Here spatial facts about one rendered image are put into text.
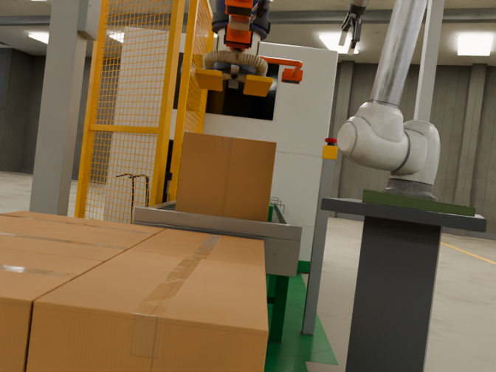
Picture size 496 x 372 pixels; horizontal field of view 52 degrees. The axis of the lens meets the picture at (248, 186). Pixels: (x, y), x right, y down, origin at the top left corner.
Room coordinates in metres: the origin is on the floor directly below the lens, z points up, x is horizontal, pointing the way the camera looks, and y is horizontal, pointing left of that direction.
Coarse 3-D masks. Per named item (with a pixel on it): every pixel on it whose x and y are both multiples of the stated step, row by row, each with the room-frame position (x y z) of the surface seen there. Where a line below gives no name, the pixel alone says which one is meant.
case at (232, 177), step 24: (192, 144) 2.16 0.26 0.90; (216, 144) 2.16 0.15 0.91; (240, 144) 2.15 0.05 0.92; (264, 144) 2.15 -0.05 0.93; (192, 168) 2.16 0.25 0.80; (216, 168) 2.16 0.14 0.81; (240, 168) 2.15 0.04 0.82; (264, 168) 2.15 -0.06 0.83; (192, 192) 2.16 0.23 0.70; (216, 192) 2.16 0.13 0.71; (240, 192) 2.15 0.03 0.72; (264, 192) 2.15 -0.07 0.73; (240, 216) 2.15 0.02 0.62; (264, 216) 2.15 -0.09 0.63
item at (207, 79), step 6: (198, 72) 1.84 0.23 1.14; (204, 72) 1.84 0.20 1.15; (210, 72) 1.84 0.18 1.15; (216, 72) 1.84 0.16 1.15; (198, 78) 1.94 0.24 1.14; (204, 78) 1.93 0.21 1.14; (210, 78) 1.91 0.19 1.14; (216, 78) 1.90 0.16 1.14; (204, 84) 2.06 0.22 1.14; (210, 84) 2.04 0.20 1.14; (216, 84) 2.03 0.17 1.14; (222, 84) 2.09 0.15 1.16; (216, 90) 2.17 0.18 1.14
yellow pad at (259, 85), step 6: (246, 78) 1.86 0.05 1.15; (252, 78) 1.85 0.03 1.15; (258, 78) 1.85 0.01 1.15; (264, 78) 1.85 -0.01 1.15; (270, 78) 1.85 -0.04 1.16; (246, 84) 1.95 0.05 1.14; (252, 84) 1.93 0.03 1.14; (258, 84) 1.92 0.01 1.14; (264, 84) 1.90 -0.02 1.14; (270, 84) 1.89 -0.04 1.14; (246, 90) 2.08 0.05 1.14; (252, 90) 2.06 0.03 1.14; (258, 90) 2.05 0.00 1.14; (264, 90) 2.03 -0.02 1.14; (264, 96) 2.18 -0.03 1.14
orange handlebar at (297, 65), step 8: (240, 0) 1.37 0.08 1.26; (248, 0) 1.37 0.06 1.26; (232, 32) 1.68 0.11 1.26; (240, 32) 1.67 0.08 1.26; (232, 48) 1.90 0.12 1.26; (240, 48) 1.91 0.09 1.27; (280, 64) 2.07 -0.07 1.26; (288, 64) 2.06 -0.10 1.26; (296, 64) 2.06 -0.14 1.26; (296, 72) 2.19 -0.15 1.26
